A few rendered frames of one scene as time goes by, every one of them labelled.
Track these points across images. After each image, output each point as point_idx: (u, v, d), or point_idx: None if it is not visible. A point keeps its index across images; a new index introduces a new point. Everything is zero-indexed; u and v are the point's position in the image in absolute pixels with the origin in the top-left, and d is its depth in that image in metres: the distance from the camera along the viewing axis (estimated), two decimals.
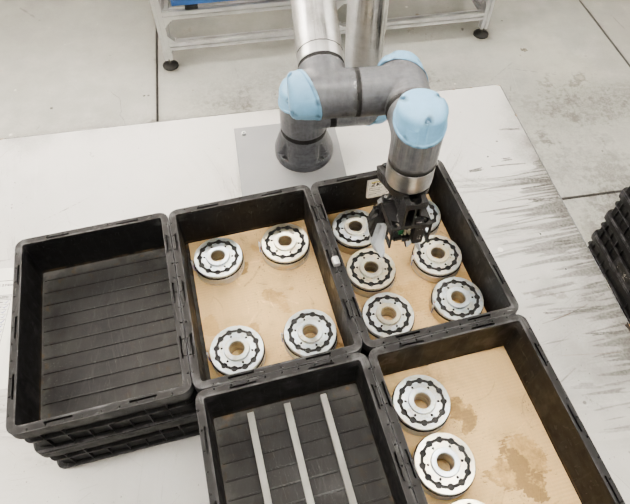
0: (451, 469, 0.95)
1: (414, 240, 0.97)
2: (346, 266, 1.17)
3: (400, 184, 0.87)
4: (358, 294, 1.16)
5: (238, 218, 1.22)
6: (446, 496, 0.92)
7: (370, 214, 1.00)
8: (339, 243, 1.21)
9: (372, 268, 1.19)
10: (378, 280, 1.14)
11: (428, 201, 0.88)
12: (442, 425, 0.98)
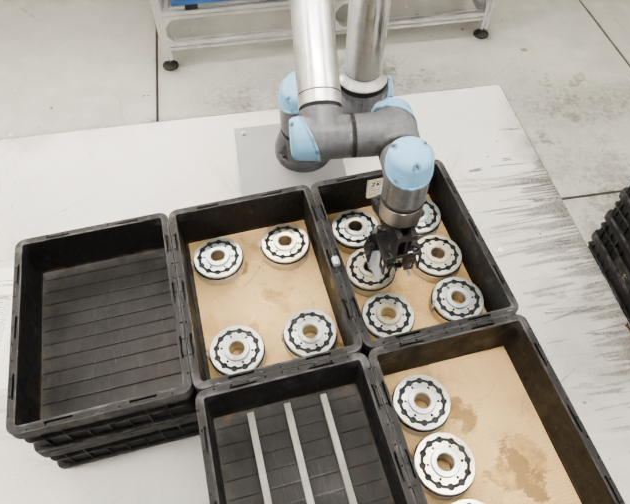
0: (451, 469, 0.95)
1: (406, 267, 1.06)
2: (346, 266, 1.17)
3: (392, 220, 0.96)
4: (358, 293, 1.16)
5: (238, 218, 1.22)
6: (446, 496, 0.92)
7: (366, 243, 1.09)
8: (339, 243, 1.21)
9: None
10: None
11: (417, 234, 0.97)
12: (442, 425, 0.98)
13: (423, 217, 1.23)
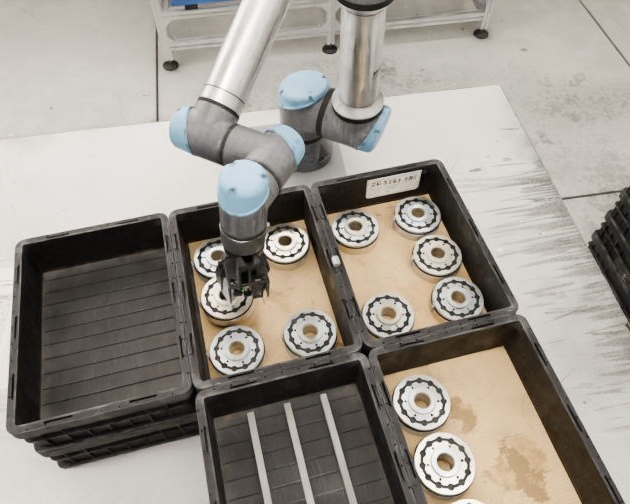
0: (451, 469, 0.95)
1: (255, 295, 1.01)
2: None
3: (231, 246, 0.90)
4: (214, 322, 1.10)
5: None
6: (446, 496, 0.92)
7: (216, 269, 1.03)
8: (339, 243, 1.21)
9: None
10: (233, 307, 1.09)
11: (260, 262, 0.92)
12: (442, 425, 0.98)
13: (423, 217, 1.23)
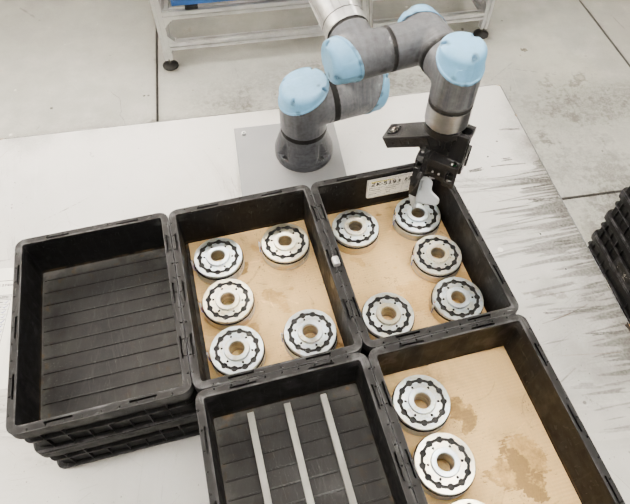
0: (451, 469, 0.95)
1: (461, 170, 1.06)
2: None
3: (458, 125, 0.94)
4: (215, 327, 1.12)
5: (238, 218, 1.22)
6: (446, 496, 0.92)
7: (413, 176, 1.05)
8: (339, 243, 1.21)
9: (232, 299, 1.14)
10: (234, 312, 1.10)
11: (475, 126, 0.98)
12: (442, 425, 0.98)
13: (423, 217, 1.23)
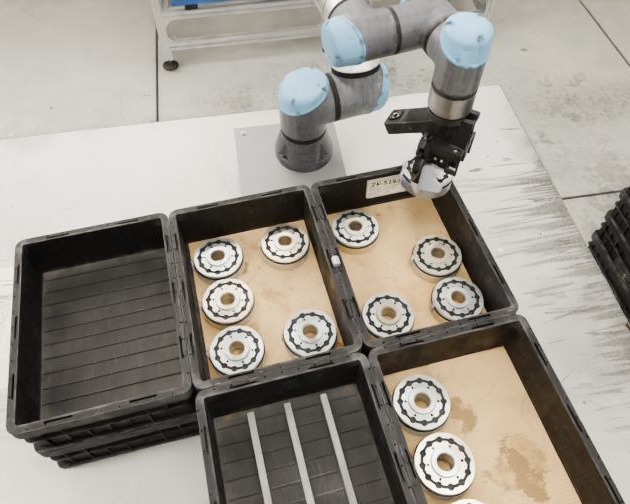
0: (451, 469, 0.95)
1: (464, 157, 1.03)
2: None
3: (462, 110, 0.91)
4: (215, 327, 1.12)
5: (238, 218, 1.22)
6: (446, 496, 0.92)
7: (415, 163, 1.02)
8: (339, 243, 1.21)
9: (232, 299, 1.14)
10: (234, 312, 1.10)
11: (480, 111, 0.95)
12: (442, 425, 0.98)
13: (434, 172, 1.12)
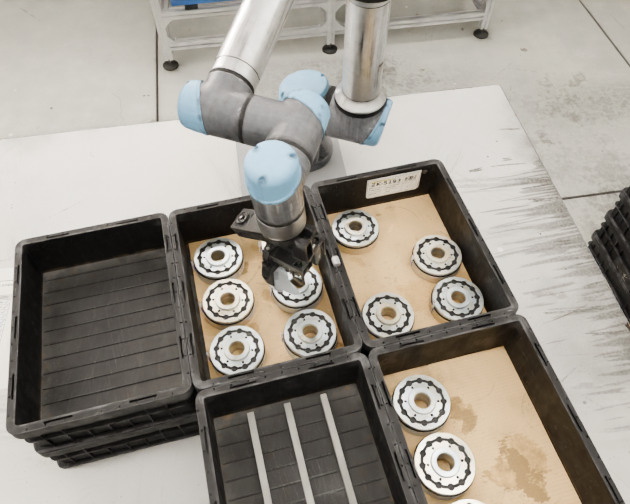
0: (451, 469, 0.95)
1: (317, 261, 0.96)
2: None
3: (288, 233, 0.84)
4: (215, 327, 1.12)
5: None
6: (446, 496, 0.92)
7: (263, 271, 0.95)
8: (339, 243, 1.21)
9: (232, 299, 1.14)
10: (234, 312, 1.10)
11: (315, 227, 0.87)
12: (442, 425, 0.98)
13: (302, 288, 1.13)
